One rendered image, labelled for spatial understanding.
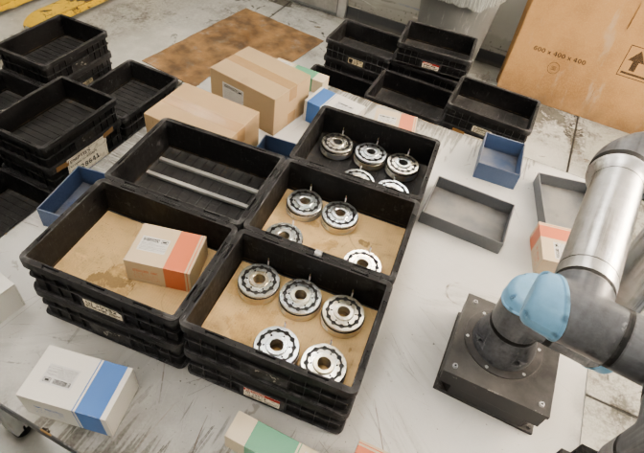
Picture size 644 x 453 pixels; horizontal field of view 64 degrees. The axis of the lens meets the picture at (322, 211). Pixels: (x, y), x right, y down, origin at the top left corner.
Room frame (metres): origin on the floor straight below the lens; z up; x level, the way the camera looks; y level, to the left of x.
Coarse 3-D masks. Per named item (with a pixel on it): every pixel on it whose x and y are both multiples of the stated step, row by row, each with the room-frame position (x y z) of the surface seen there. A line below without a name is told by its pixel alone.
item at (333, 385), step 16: (272, 240) 0.81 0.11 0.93; (224, 256) 0.74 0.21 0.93; (304, 256) 0.78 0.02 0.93; (352, 272) 0.75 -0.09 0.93; (192, 304) 0.59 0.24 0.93; (384, 304) 0.68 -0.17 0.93; (208, 336) 0.53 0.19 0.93; (224, 336) 0.53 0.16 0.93; (240, 352) 0.51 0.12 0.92; (256, 352) 0.51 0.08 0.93; (368, 352) 0.55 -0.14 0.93; (272, 368) 0.49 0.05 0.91; (288, 368) 0.49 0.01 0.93; (304, 368) 0.49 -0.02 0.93; (320, 384) 0.47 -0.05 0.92; (336, 384) 0.47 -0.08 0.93
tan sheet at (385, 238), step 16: (288, 192) 1.09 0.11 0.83; (272, 224) 0.95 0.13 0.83; (304, 224) 0.97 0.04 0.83; (320, 224) 0.98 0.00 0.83; (368, 224) 1.01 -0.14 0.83; (384, 224) 1.02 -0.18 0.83; (304, 240) 0.91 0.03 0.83; (320, 240) 0.92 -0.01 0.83; (336, 240) 0.93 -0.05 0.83; (352, 240) 0.94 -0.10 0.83; (368, 240) 0.95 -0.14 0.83; (384, 240) 0.96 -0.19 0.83; (400, 240) 0.97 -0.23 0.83; (336, 256) 0.87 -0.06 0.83; (384, 256) 0.90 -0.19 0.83; (384, 272) 0.85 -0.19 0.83
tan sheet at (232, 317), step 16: (240, 272) 0.77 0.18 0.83; (224, 288) 0.71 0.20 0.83; (224, 304) 0.67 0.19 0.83; (240, 304) 0.68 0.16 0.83; (272, 304) 0.69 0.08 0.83; (208, 320) 0.62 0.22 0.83; (224, 320) 0.63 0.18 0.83; (240, 320) 0.63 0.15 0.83; (256, 320) 0.64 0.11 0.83; (272, 320) 0.65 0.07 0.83; (288, 320) 0.66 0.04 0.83; (368, 320) 0.69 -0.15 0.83; (240, 336) 0.59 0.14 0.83; (256, 336) 0.60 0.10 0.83; (304, 336) 0.62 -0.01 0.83; (320, 336) 0.63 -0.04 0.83; (368, 336) 0.65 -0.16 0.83; (352, 352) 0.60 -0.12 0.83; (320, 368) 0.55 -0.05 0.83; (352, 368) 0.56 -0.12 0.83
